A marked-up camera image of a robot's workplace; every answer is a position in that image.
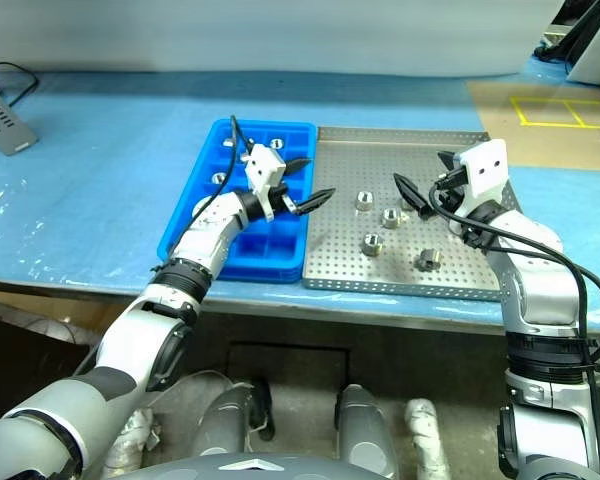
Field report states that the black upright strap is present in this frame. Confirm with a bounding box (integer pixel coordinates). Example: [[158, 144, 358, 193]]
[[252, 377, 276, 441]]

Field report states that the thin white wire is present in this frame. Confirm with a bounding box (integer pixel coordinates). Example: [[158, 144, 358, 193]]
[[179, 369, 272, 434]]

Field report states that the black device cable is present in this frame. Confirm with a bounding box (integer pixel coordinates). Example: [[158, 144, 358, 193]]
[[0, 61, 40, 109]]

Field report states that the white panel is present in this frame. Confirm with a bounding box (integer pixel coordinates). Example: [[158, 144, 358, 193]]
[[565, 0, 600, 84]]

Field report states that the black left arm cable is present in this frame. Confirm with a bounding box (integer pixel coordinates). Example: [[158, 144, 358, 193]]
[[167, 115, 254, 261]]

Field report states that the dark floor plate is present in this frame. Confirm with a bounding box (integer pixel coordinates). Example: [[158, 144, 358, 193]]
[[227, 342, 351, 392]]

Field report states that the perforated metal tray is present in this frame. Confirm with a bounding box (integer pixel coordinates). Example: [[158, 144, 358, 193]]
[[302, 125, 524, 303]]

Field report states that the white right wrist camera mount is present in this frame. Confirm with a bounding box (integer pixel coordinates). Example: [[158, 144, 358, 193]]
[[457, 139, 510, 211]]

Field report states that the dark rounded grey shape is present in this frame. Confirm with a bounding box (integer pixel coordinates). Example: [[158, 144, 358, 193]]
[[199, 387, 255, 457], [335, 383, 399, 480]]

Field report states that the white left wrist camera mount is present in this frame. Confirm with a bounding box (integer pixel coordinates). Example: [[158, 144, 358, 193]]
[[243, 144, 285, 222]]

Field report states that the grey slotted device box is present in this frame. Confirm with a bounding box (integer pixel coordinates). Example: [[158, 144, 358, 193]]
[[0, 69, 40, 157]]

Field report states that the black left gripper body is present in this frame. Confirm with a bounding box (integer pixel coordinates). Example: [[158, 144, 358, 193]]
[[271, 182, 301, 215]]

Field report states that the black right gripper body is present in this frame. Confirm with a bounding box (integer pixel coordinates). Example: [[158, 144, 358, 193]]
[[433, 169, 469, 221]]

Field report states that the blue compartment tray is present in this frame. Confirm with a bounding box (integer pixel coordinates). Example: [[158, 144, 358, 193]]
[[158, 118, 317, 285]]

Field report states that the grey robot torso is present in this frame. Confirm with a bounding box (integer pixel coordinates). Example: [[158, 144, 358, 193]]
[[129, 452, 396, 480]]

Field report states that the black cable bundle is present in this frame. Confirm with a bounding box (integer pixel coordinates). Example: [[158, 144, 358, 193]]
[[532, 0, 597, 64]]

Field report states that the brown cardboard mat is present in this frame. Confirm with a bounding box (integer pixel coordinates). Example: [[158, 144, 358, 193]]
[[467, 79, 600, 174]]

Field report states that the white wrapped post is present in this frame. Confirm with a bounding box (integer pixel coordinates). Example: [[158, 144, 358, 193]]
[[407, 398, 451, 480], [104, 407, 157, 480]]

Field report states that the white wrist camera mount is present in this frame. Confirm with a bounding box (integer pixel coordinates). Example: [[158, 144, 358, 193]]
[[457, 139, 510, 211], [243, 144, 285, 222]]

